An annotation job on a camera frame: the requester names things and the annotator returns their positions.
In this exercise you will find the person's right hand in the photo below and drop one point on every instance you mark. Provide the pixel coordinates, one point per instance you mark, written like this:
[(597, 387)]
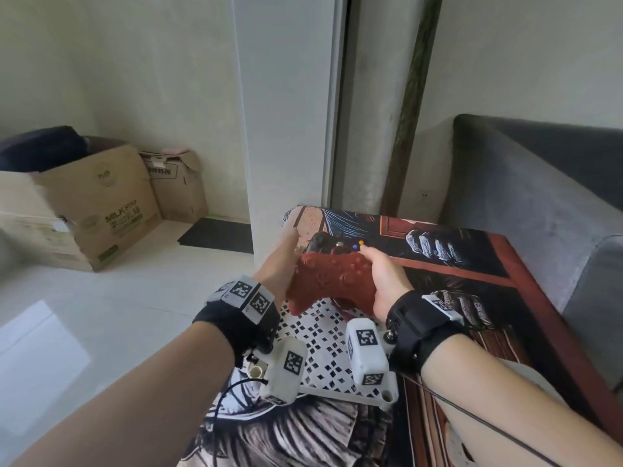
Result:
[(389, 286)]

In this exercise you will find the person's left hand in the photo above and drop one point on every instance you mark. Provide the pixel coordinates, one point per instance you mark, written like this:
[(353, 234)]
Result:
[(277, 269)]

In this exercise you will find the person's right thumb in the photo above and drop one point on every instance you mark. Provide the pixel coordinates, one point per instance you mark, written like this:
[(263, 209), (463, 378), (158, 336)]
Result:
[(376, 258)]

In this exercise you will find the person's left thumb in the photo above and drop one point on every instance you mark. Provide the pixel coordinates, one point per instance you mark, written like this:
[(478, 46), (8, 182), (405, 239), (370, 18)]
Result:
[(292, 243)]

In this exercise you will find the red game controller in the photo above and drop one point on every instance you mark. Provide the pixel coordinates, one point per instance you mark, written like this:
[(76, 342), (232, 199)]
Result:
[(336, 279)]

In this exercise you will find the person's left forearm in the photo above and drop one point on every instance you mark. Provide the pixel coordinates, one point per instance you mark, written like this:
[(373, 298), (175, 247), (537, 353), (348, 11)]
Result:
[(146, 398)]

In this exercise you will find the person's right forearm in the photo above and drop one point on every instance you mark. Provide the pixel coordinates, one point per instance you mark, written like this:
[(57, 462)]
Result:
[(511, 413)]

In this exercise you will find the black floor mat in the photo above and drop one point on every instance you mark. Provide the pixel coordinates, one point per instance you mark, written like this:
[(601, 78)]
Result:
[(216, 235)]

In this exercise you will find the black right wrist band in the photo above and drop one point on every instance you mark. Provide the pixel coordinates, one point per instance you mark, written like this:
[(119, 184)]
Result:
[(423, 330)]

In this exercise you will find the black wrist band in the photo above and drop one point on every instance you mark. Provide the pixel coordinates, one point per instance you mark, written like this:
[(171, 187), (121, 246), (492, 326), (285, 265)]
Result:
[(423, 330), (233, 320)]

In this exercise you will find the black left wrist band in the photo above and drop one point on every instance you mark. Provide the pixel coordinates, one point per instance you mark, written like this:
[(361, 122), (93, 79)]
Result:
[(233, 320)]

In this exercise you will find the printed picture table cover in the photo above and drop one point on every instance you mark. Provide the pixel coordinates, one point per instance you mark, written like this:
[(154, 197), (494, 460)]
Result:
[(486, 267)]

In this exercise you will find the white patterned tray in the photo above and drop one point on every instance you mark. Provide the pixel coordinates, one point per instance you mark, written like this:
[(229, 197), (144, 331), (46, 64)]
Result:
[(321, 355)]

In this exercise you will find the small cardboard box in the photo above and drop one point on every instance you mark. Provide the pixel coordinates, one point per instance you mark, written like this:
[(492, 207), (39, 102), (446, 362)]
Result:
[(177, 189)]

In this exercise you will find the white door panel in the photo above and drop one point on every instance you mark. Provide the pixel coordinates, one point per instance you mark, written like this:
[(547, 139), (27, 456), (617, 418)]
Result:
[(287, 116)]

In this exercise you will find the pink flat item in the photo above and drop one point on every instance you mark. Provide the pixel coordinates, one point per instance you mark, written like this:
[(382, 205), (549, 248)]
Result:
[(174, 150)]

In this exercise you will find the grey sofa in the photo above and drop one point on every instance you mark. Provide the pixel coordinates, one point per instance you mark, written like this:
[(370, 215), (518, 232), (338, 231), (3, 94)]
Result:
[(525, 204)]

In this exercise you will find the large cardboard box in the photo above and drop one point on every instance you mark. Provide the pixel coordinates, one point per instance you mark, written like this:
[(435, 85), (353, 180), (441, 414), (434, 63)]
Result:
[(97, 209)]

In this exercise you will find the dark cloth bundle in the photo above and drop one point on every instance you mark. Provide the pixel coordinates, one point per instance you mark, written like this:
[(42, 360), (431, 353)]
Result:
[(39, 145)]

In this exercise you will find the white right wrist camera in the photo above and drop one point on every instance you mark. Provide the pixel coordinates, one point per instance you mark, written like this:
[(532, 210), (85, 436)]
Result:
[(365, 350)]

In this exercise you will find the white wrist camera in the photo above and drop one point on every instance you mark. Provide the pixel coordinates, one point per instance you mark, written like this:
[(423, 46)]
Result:
[(287, 369), (365, 350)]

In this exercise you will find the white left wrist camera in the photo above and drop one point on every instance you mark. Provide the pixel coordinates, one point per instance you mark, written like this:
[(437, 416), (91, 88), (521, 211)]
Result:
[(287, 369)]

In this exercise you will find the dark wooden post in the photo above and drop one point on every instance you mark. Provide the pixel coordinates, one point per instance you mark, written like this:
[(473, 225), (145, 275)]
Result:
[(411, 106)]

